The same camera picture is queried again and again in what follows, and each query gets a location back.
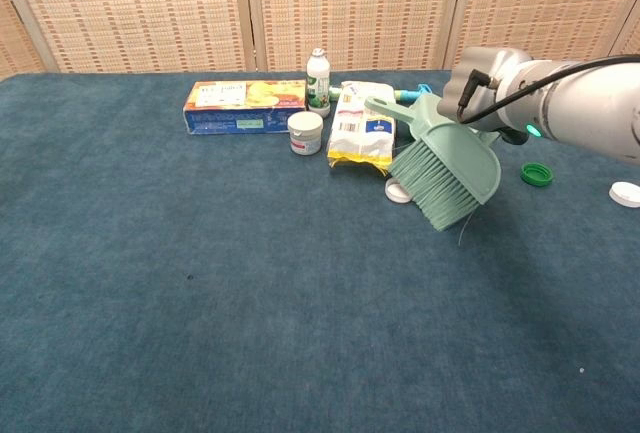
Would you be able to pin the teal green water pump toy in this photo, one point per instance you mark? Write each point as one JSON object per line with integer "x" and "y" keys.
{"x": 407, "y": 96}

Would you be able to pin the small white plastic jar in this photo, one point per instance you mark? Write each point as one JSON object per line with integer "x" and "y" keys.
{"x": 305, "y": 135}

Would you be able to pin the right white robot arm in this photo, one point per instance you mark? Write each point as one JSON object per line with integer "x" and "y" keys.
{"x": 585, "y": 108}

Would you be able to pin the orange and blue cookie box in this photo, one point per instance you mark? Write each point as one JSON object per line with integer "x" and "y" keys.
{"x": 240, "y": 103}

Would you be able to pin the green bottle cap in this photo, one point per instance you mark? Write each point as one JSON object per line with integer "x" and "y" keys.
{"x": 537, "y": 174}

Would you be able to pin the white and yellow snack bag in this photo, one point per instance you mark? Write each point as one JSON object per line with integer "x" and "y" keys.
{"x": 360, "y": 138}

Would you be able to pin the small white green bottle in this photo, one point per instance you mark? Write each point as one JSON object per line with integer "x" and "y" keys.
{"x": 318, "y": 83}

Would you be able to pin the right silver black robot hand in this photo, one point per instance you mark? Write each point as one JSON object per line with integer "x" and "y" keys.
{"x": 480, "y": 98}

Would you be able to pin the green plastic dustpan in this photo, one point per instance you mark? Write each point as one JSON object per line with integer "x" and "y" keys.
{"x": 425, "y": 113}

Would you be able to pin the white lid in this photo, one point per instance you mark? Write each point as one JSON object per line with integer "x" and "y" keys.
{"x": 626, "y": 194}
{"x": 395, "y": 193}

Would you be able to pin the blue felt table cover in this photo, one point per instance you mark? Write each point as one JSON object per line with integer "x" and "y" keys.
{"x": 200, "y": 278}

